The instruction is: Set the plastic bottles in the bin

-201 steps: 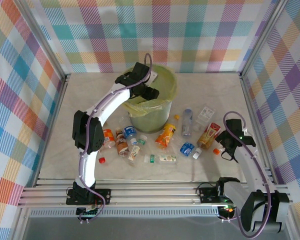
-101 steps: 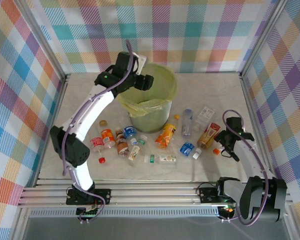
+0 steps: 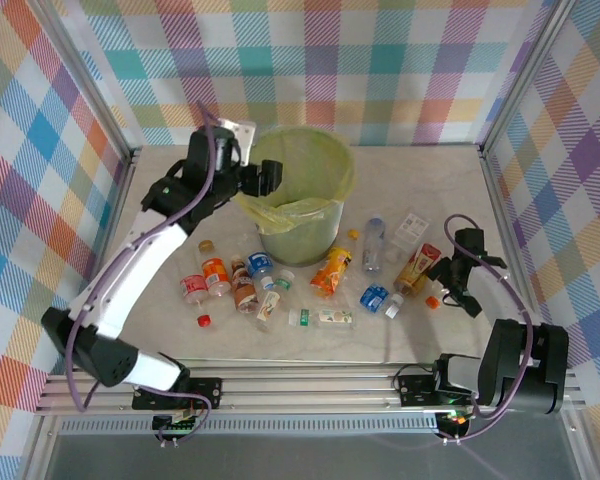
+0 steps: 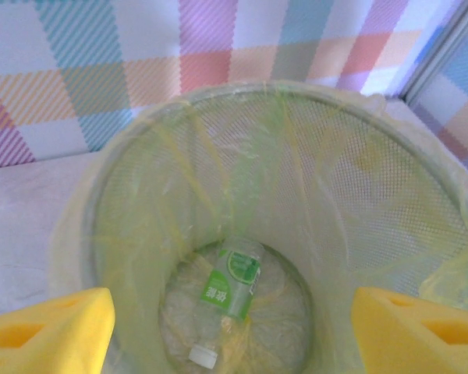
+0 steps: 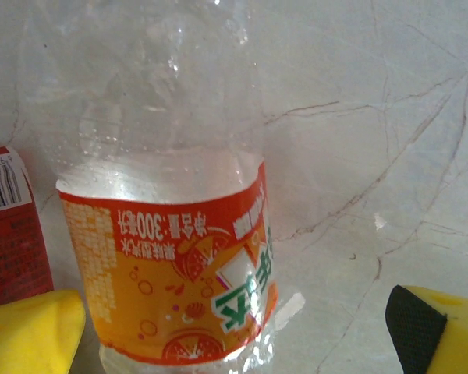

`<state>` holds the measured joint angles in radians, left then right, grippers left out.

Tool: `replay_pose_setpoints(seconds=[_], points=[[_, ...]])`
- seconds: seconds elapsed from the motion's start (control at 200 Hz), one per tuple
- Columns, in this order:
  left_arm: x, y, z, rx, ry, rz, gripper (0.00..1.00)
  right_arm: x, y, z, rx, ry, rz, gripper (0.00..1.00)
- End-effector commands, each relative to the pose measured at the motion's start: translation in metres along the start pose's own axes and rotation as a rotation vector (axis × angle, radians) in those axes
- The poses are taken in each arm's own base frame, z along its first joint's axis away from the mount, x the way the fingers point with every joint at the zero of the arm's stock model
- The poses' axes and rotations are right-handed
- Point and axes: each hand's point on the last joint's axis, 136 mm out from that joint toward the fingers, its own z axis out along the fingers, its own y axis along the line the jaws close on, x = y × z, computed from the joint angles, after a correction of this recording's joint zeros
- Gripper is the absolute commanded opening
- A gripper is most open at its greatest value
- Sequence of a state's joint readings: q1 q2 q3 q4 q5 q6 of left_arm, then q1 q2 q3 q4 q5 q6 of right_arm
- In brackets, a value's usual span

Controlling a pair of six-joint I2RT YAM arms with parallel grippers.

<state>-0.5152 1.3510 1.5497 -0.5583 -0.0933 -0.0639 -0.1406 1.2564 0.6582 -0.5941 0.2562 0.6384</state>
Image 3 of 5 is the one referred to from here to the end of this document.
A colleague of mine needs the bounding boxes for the orange juice plastic bottle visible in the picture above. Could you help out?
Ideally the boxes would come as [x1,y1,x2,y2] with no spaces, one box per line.
[308,245,355,300]

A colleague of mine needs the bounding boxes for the blue label plastic bottle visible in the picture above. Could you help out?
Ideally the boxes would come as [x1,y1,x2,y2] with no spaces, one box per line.
[246,250,277,292]
[358,282,406,320]

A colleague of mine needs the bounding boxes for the aluminium frame post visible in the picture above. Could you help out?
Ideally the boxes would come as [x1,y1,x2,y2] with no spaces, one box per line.
[478,0,582,160]
[27,0,142,166]

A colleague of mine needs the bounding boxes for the brown label plastic bottle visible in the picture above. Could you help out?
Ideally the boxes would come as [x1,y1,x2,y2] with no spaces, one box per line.
[229,254,260,315]

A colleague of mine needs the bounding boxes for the red yellow label bottle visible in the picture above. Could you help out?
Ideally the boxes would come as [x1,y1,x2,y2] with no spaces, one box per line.
[392,243,442,297]

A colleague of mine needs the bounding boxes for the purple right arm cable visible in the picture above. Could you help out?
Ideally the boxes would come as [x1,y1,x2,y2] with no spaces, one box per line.
[442,213,535,444]

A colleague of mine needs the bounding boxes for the translucent green plastic bin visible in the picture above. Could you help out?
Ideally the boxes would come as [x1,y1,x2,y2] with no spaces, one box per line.
[233,127,357,267]

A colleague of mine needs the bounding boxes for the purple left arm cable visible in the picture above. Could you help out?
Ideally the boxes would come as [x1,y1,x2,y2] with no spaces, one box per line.
[64,101,219,444]

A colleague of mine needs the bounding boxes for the clear water bottle blue cap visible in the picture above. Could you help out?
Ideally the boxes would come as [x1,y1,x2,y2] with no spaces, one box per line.
[361,215,387,276]

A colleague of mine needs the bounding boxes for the plaid fabric wall panel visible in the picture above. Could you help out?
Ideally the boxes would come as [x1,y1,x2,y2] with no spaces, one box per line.
[64,0,551,147]
[0,0,131,480]
[489,0,600,436]

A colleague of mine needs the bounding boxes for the red label plastic bottle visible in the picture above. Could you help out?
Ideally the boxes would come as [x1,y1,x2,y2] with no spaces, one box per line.
[178,273,209,307]

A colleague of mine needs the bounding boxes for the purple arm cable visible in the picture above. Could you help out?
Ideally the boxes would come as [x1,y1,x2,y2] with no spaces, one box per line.
[442,213,535,444]
[64,101,219,444]

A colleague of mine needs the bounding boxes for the yellow plastic bin liner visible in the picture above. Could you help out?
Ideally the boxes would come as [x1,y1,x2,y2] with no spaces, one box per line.
[232,127,357,236]

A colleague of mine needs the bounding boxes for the clear plastic packet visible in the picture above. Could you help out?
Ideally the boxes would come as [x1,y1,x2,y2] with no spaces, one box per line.
[383,212,434,264]

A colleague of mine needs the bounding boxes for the aluminium table side rail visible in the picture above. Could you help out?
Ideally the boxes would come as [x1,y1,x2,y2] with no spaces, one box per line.
[54,152,142,374]
[478,149,576,374]

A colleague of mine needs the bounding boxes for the orange label bottle gold cap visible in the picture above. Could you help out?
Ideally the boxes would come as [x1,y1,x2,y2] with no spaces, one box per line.
[197,239,231,298]

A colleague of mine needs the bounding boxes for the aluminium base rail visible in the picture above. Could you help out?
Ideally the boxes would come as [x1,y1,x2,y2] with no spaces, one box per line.
[34,372,589,416]

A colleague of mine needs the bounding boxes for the beige label bottle white cap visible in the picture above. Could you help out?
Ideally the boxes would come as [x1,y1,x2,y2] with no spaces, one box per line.
[253,269,296,334]

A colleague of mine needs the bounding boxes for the green white label clear bottle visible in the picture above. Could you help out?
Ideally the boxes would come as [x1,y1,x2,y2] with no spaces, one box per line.
[285,307,359,332]

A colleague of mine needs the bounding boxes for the grey slotted cable duct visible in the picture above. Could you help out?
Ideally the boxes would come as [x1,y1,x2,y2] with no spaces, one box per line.
[59,418,441,436]

